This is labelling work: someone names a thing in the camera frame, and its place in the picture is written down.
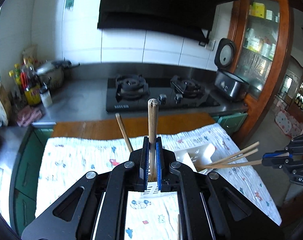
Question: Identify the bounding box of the black gas stove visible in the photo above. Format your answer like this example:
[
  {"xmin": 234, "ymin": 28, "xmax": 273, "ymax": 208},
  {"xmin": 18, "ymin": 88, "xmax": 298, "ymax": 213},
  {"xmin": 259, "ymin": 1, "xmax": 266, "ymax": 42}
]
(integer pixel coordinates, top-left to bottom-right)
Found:
[{"xmin": 106, "ymin": 75, "xmax": 219, "ymax": 113}]

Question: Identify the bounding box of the small white jar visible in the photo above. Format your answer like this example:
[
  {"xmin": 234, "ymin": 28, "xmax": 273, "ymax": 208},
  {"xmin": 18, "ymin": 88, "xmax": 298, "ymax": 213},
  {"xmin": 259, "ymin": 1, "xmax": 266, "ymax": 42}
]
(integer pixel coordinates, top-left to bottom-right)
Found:
[{"xmin": 40, "ymin": 86, "xmax": 53, "ymax": 108}]

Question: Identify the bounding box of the dark wooden chopstick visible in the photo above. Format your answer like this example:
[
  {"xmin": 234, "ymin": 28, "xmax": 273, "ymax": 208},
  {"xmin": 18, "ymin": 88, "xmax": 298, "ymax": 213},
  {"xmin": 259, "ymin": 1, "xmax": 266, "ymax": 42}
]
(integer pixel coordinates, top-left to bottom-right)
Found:
[{"xmin": 148, "ymin": 99, "xmax": 159, "ymax": 182}]

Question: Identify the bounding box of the wall power socket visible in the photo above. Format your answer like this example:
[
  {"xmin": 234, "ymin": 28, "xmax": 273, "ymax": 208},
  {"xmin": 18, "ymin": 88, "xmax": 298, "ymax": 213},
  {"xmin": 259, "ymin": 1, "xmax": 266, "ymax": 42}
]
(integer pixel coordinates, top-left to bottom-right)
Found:
[{"xmin": 199, "ymin": 40, "xmax": 216, "ymax": 51}]

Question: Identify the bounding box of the white plastic utensil holder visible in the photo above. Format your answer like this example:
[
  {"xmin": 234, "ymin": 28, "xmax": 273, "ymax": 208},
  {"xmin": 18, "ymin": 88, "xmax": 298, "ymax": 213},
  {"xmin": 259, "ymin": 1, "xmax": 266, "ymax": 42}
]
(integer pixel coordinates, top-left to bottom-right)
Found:
[{"xmin": 145, "ymin": 142, "xmax": 217, "ymax": 196}]

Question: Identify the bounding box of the pink cloth on counter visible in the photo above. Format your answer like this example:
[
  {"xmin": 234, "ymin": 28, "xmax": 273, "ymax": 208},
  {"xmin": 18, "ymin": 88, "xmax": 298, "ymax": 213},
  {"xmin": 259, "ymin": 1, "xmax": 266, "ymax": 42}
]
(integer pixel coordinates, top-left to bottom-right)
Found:
[{"xmin": 16, "ymin": 106, "xmax": 42, "ymax": 127}]

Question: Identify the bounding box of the bamboo chopstick in holder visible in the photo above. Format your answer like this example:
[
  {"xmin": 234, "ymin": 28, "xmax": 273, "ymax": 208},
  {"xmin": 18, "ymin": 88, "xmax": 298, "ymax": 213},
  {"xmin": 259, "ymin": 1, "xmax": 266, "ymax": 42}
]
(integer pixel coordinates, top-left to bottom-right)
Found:
[
  {"xmin": 210, "ymin": 148, "xmax": 258, "ymax": 166},
  {"xmin": 204, "ymin": 141, "xmax": 260, "ymax": 167}
]

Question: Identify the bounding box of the metal pot with lid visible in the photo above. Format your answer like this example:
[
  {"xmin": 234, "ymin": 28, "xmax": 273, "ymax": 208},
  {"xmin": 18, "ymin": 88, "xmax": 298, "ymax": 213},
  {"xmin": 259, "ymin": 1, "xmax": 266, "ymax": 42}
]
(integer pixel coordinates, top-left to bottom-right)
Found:
[{"xmin": 35, "ymin": 59, "xmax": 73, "ymax": 90}]

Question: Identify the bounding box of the green base cabinet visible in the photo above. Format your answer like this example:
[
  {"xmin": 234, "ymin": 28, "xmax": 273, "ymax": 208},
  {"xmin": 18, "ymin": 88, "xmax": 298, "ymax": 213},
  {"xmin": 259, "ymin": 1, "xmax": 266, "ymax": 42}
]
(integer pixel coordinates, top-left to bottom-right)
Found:
[{"xmin": 11, "ymin": 113, "xmax": 238, "ymax": 235}]

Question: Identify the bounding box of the green wall hook plate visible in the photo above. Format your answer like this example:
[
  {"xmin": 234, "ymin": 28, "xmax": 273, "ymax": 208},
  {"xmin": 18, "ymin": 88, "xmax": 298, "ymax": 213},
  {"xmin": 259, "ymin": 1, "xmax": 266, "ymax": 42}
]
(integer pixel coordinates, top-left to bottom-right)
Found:
[{"xmin": 65, "ymin": 0, "xmax": 74, "ymax": 11}]

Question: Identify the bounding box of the black rice cooker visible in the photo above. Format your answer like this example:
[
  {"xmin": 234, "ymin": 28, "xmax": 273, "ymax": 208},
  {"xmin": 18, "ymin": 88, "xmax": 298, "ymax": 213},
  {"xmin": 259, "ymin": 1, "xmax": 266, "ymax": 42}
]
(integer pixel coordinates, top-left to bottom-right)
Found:
[{"xmin": 214, "ymin": 38, "xmax": 249, "ymax": 102}]

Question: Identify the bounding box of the black range hood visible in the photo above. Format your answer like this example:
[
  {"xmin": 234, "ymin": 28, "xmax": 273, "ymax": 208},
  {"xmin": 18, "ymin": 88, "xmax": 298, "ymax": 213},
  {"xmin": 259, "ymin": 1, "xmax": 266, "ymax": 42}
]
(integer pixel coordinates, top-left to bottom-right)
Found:
[{"xmin": 97, "ymin": 0, "xmax": 237, "ymax": 44}]

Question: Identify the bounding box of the dark chopstick in holder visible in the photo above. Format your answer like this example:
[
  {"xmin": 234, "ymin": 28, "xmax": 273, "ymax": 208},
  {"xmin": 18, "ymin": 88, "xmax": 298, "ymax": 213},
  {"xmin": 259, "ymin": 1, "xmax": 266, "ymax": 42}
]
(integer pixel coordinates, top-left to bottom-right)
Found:
[{"xmin": 115, "ymin": 113, "xmax": 133, "ymax": 152}]

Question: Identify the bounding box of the white cartoon print tablecloth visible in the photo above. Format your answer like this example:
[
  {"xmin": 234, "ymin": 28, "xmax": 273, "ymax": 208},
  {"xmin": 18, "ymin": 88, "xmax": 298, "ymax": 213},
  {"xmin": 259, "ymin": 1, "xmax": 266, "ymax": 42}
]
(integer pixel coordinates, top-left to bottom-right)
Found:
[{"xmin": 35, "ymin": 124, "xmax": 282, "ymax": 239}]

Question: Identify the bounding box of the wooden glass door cabinet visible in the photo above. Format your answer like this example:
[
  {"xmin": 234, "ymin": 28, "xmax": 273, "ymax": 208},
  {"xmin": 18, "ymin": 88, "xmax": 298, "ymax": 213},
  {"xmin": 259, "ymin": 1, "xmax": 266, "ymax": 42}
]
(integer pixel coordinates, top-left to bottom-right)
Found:
[{"xmin": 229, "ymin": 0, "xmax": 294, "ymax": 145}]

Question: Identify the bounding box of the yellow label oil bottle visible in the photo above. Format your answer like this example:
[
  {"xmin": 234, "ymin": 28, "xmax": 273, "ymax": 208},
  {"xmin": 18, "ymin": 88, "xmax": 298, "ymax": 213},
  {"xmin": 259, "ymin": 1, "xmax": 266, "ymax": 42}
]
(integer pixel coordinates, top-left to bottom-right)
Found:
[{"xmin": 20, "ymin": 64, "xmax": 41, "ymax": 106}]

